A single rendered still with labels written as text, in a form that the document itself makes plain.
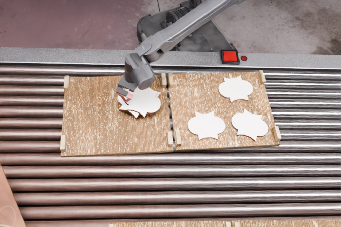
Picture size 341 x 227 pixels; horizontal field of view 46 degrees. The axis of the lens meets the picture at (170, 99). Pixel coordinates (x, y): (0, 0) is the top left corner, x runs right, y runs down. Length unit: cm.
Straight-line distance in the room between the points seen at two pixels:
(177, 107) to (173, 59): 26
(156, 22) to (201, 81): 121
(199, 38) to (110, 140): 140
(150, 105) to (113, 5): 184
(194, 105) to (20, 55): 77
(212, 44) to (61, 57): 127
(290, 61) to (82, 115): 95
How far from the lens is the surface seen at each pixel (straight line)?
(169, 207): 144
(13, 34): 316
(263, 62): 185
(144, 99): 154
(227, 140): 156
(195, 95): 164
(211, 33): 282
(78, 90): 164
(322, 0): 374
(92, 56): 176
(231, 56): 180
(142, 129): 154
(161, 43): 134
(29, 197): 149
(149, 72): 133
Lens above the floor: 229
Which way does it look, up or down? 57 degrees down
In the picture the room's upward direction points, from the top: 10 degrees clockwise
